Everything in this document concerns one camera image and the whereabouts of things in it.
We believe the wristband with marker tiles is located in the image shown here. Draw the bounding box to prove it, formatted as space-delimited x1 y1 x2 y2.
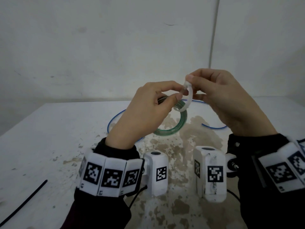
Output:
77 150 145 197
252 138 305 194

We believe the person's left forearm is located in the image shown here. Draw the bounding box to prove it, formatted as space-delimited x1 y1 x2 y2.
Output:
60 137 141 229

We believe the right wristband with marker tiles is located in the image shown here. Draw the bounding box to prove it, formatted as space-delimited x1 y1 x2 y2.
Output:
252 138 305 194

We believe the person's right forearm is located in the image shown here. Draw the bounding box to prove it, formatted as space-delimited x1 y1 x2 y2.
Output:
226 133 305 229

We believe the green tube coil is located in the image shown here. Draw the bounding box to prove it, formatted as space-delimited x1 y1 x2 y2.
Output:
152 95 188 136

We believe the left wristband with marker tiles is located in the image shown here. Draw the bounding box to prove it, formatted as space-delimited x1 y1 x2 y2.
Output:
77 150 145 197

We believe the thin black camera cable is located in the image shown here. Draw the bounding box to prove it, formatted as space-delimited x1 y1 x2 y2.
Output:
226 189 241 203
129 185 148 210

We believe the person's left hand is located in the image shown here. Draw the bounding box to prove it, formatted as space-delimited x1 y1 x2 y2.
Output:
105 80 185 150

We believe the person's right hand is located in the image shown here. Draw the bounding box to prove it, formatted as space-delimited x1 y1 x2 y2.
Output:
185 68 278 138

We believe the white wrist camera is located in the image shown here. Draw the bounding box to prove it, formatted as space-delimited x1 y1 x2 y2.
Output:
193 146 227 203
142 151 169 197

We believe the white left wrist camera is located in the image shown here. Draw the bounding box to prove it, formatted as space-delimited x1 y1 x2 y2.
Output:
142 151 169 197

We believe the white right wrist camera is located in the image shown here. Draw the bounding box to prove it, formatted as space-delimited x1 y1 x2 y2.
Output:
193 146 227 203

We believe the blue tube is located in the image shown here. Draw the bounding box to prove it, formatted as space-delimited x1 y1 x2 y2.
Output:
107 99 227 142

